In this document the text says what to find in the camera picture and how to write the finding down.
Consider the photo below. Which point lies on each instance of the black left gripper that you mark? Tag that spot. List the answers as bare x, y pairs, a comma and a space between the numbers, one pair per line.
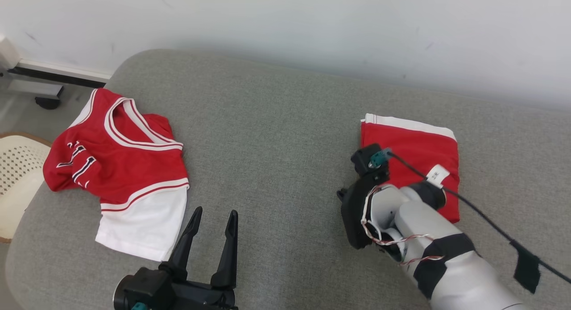
205, 299

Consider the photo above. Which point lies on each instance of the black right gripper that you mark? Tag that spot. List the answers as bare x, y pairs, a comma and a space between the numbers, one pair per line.
354, 212

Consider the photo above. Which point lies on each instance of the red white shorts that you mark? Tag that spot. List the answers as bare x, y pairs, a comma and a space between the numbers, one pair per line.
415, 154

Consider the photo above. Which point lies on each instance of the red white basketball jersey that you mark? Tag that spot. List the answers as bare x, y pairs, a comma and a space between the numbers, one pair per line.
125, 167

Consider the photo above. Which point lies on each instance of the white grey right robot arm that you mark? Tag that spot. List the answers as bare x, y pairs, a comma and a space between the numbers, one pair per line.
428, 225

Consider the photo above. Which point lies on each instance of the beige perforated chair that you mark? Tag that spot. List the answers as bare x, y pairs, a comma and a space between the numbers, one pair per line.
18, 185

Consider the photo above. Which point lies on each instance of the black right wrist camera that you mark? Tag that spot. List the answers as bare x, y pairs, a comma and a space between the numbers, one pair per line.
363, 158

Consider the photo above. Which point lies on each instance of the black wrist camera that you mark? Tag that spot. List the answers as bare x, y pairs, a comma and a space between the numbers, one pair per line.
363, 158
145, 287

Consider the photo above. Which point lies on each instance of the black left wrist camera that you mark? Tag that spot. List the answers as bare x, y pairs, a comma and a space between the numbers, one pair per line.
145, 287

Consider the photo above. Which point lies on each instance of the grey metal frame black foot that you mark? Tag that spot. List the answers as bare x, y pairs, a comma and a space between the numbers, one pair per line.
35, 88

